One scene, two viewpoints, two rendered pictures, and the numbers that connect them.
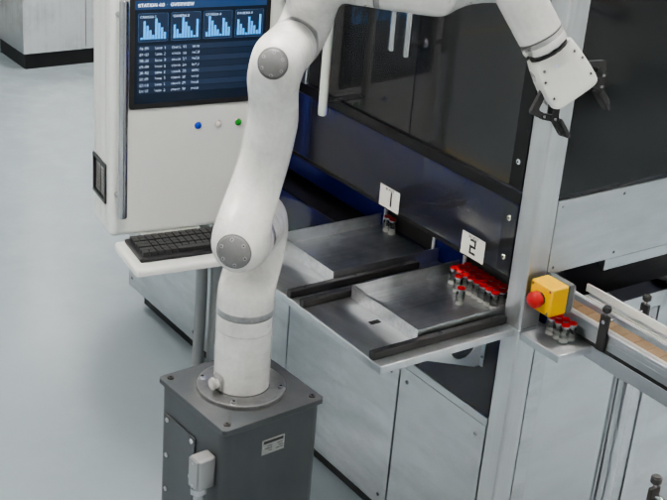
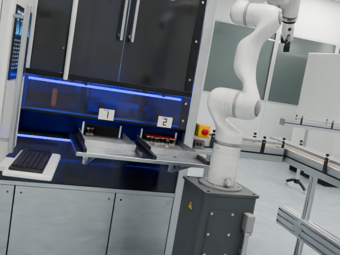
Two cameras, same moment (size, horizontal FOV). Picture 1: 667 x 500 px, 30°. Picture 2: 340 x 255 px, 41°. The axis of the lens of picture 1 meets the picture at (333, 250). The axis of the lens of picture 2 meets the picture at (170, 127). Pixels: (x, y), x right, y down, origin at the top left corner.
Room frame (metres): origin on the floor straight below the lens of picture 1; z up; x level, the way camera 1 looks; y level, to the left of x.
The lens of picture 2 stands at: (1.92, 2.11, 1.33)
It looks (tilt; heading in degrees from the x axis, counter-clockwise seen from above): 7 degrees down; 289
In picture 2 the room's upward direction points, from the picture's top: 10 degrees clockwise
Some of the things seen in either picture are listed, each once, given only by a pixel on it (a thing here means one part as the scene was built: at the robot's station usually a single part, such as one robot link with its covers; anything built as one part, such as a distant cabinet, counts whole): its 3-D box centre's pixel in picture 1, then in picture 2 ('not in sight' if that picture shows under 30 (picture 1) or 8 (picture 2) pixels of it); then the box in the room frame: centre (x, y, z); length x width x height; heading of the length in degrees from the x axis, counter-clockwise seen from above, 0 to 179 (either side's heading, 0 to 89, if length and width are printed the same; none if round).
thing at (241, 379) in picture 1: (242, 349); (223, 165); (2.30, 0.17, 0.95); 0.19 x 0.19 x 0.18
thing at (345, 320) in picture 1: (373, 287); (138, 150); (2.83, -0.11, 0.87); 0.70 x 0.48 x 0.02; 37
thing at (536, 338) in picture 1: (560, 341); (199, 149); (2.62, -0.55, 0.87); 0.14 x 0.13 x 0.02; 127
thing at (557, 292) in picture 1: (550, 295); (202, 130); (2.61, -0.51, 1.00); 0.08 x 0.07 x 0.07; 127
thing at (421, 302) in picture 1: (439, 299); (165, 145); (2.74, -0.27, 0.90); 0.34 x 0.26 x 0.04; 127
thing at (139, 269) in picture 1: (198, 244); (25, 163); (3.17, 0.38, 0.79); 0.45 x 0.28 x 0.03; 119
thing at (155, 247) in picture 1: (201, 239); (32, 158); (3.14, 0.37, 0.82); 0.40 x 0.14 x 0.02; 119
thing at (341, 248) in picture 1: (357, 246); (105, 139); (3.01, -0.06, 0.90); 0.34 x 0.26 x 0.04; 127
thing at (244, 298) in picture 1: (252, 252); (225, 116); (2.34, 0.17, 1.16); 0.19 x 0.12 x 0.24; 169
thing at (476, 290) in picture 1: (472, 287); (160, 140); (2.80, -0.36, 0.91); 0.18 x 0.02 x 0.05; 37
